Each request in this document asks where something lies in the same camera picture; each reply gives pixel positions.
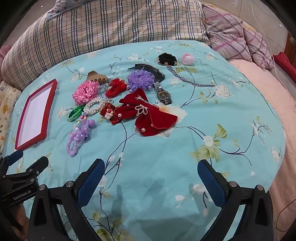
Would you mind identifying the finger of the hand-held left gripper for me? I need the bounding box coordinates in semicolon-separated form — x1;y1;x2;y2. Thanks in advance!
5;150;24;168
6;156;49;184

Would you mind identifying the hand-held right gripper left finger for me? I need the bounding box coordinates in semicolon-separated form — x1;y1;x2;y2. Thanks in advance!
28;159;106;241

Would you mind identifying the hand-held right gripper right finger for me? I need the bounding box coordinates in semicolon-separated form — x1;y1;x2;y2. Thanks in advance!
197;159;275;241

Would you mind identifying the red rimmed white tray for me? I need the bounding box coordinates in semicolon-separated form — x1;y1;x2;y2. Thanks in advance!
15;78;58;151

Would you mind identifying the purple ruffled scrunchie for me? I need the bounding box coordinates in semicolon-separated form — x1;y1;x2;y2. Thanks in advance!
66;119;96;157

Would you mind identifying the green braided hair tie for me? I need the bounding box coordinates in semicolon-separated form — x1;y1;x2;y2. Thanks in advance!
67;104;86;122

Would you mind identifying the large red velvet bow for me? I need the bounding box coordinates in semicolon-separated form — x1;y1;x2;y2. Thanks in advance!
119;88;179;137

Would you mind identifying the pink flower hair clip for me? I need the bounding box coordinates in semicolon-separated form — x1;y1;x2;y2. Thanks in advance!
72;81;100;105

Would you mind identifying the silver rhinestone hair clip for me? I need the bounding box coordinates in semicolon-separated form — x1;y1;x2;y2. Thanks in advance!
135;104;149;115

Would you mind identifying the red flower hair tie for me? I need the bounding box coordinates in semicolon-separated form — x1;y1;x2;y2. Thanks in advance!
105;78;128;98

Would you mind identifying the beige hair claw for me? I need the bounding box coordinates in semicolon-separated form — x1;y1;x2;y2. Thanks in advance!
87;71;109;84

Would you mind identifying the purple flower hair clip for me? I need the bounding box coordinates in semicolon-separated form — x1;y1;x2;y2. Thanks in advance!
126;70;155;90

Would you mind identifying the black hair comb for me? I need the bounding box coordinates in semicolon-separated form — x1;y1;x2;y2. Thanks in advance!
126;63;166;83

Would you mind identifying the cartoon animal print pillow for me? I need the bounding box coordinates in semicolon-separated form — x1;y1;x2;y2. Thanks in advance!
0;80;23;154

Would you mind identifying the teal floral blanket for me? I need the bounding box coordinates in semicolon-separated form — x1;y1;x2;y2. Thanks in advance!
5;40;287;241

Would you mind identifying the small red sequin bow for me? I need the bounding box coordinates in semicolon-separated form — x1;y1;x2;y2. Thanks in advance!
100;103;123;126

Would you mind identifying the silver wristwatch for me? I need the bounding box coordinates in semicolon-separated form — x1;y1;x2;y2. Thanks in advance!
152;81;172;105

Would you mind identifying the pink fleece blanket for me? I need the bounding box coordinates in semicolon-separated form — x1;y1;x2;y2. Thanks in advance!
228;58;296;241

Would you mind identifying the red cloth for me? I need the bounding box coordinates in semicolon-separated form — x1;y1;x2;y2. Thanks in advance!
274;52;296;75

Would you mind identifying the pink plaid pillow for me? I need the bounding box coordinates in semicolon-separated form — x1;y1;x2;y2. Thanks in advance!
202;4;276;70

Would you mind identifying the plaid grey pillow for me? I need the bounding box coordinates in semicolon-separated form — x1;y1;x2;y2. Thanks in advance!
1;0;209;91

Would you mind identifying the blue floral pillow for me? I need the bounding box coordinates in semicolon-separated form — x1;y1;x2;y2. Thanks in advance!
46;0;93;22

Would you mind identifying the colourful bead string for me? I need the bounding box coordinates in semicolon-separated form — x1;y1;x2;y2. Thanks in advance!
70;115;88;138

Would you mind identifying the white pearl bracelet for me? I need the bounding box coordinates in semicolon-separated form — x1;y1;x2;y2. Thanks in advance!
83;97;112;115

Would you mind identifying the silver chain necklace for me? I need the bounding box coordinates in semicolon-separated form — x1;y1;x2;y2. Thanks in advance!
165;63;216;88

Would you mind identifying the pink ball hair tie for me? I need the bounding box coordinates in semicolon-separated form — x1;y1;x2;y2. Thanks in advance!
181;53;196;66

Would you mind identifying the black beaded hair tie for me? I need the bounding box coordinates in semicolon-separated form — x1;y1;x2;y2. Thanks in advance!
157;52;178;67

